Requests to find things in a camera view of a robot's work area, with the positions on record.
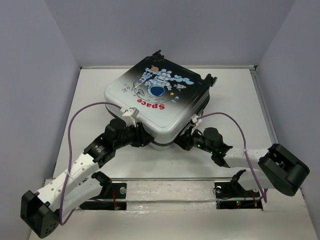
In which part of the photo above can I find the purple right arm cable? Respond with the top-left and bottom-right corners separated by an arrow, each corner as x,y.
199,112 -> 268,206

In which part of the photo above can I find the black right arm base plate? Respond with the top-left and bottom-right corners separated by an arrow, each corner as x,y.
212,169 -> 263,210

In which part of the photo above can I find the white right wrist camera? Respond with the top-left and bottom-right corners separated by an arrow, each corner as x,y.
190,114 -> 202,128

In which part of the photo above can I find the black hard-shell suitcase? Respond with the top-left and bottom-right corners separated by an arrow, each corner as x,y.
104,51 -> 217,149

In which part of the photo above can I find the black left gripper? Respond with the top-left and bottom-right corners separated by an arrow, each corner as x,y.
113,121 -> 154,150

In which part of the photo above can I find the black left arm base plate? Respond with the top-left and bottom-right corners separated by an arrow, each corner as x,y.
78,182 -> 127,211

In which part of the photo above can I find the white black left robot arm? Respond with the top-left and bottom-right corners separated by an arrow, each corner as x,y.
20,118 -> 154,239

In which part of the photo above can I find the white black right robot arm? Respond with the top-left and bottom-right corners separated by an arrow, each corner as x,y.
174,127 -> 310,197

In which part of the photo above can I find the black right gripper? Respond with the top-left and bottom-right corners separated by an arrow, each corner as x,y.
172,125 -> 214,154

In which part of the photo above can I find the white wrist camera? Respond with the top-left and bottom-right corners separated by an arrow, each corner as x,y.
190,114 -> 202,128
120,107 -> 139,127

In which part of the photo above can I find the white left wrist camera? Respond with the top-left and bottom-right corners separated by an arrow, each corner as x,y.
120,107 -> 139,127

